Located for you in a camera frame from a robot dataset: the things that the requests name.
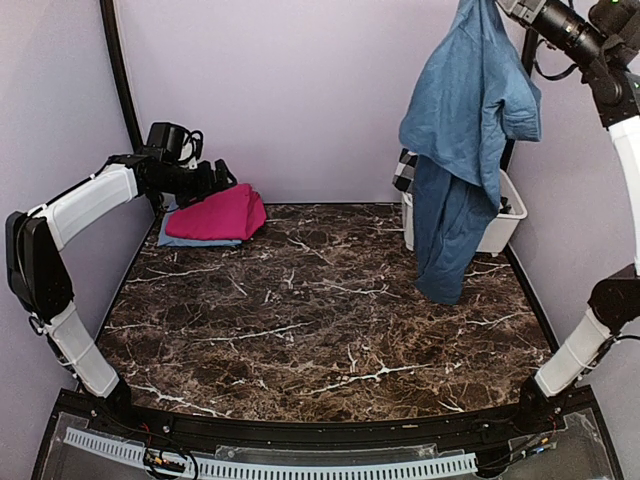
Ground white plastic laundry bin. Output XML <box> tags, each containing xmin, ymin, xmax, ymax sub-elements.
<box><xmin>401</xmin><ymin>170</ymin><xmax>528</xmax><ymax>256</ymax></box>

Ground folded light blue shirt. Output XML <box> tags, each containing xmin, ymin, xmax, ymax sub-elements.
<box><xmin>157</xmin><ymin>202</ymin><xmax>242</xmax><ymax>248</ymax></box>

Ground right black corner post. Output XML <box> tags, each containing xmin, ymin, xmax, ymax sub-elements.
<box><xmin>500</xmin><ymin>14</ymin><xmax>539</xmax><ymax>171</ymax></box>

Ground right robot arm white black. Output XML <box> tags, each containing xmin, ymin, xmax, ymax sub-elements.
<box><xmin>503</xmin><ymin>1</ymin><xmax>639</xmax><ymax>434</ymax></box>

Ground left black corner post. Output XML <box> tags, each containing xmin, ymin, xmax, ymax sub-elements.
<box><xmin>99</xmin><ymin>0</ymin><xmax>143</xmax><ymax>151</ymax></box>

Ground dark blue garment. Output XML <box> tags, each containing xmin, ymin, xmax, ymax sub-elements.
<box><xmin>399</xmin><ymin>1</ymin><xmax>542</xmax><ymax>305</ymax></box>

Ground black white checkered shirt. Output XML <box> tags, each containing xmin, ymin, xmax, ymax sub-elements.
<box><xmin>392</xmin><ymin>148</ymin><xmax>419</xmax><ymax>193</ymax></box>

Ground white slotted cable duct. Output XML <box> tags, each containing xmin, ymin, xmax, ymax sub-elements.
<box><xmin>63</xmin><ymin>427</ymin><xmax>478</xmax><ymax>480</ymax></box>

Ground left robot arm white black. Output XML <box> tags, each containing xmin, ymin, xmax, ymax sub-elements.
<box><xmin>5</xmin><ymin>154</ymin><xmax>237</xmax><ymax>436</ymax></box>

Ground black curved front rail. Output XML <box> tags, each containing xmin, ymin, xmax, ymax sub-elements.
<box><xmin>76</xmin><ymin>397</ymin><xmax>535</xmax><ymax>451</ymax></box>

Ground black corner post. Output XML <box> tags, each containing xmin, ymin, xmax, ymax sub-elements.
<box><xmin>99</xmin><ymin>0</ymin><xmax>143</xmax><ymax>151</ymax></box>
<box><xmin>500</xmin><ymin>14</ymin><xmax>539</xmax><ymax>171</ymax></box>

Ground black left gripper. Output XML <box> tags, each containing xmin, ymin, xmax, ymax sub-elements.
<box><xmin>154</xmin><ymin>158</ymin><xmax>237</xmax><ymax>208</ymax></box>

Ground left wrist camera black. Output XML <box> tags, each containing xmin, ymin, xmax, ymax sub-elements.
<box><xmin>140</xmin><ymin>122</ymin><xmax>190</xmax><ymax>165</ymax></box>

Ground pink trousers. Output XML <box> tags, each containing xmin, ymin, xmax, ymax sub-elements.
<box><xmin>165</xmin><ymin>184</ymin><xmax>267</xmax><ymax>241</ymax></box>

